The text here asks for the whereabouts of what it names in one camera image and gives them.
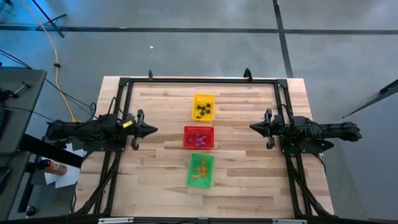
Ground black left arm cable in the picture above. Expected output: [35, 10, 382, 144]
[76, 96, 125, 124]

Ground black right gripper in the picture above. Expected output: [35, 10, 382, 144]
[249, 108, 293, 150]

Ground yellow plastic basket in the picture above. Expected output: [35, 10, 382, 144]
[192, 93, 216, 123]

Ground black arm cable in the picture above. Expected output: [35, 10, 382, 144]
[76, 96, 125, 124]
[279, 103, 326, 139]

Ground orange spray can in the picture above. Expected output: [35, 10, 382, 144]
[36, 158, 68, 176]

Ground yellow cable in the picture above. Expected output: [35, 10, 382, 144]
[20, 0, 78, 123]

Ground grey cabinet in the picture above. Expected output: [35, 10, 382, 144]
[323, 79, 398, 222]

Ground red-pink plastic basket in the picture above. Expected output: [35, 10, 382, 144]
[183, 125, 215, 150]

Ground white paper sheets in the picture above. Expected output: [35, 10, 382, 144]
[43, 142, 85, 189]

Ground green plastic basket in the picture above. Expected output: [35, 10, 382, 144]
[185, 152, 215, 189]

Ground black aluminium table frame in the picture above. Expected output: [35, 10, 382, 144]
[73, 76, 335, 218]

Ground black floor stand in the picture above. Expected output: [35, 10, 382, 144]
[30, 0, 68, 39]

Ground white metal bracket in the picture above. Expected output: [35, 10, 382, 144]
[98, 217, 134, 224]
[272, 218, 307, 224]

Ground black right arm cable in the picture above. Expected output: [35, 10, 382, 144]
[279, 103, 326, 139]

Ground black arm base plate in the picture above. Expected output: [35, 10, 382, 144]
[278, 129, 335, 154]
[83, 128, 129, 153]

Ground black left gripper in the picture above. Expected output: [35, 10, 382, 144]
[118, 109, 159, 151]

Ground grey side table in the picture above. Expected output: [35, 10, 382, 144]
[0, 68, 47, 218]

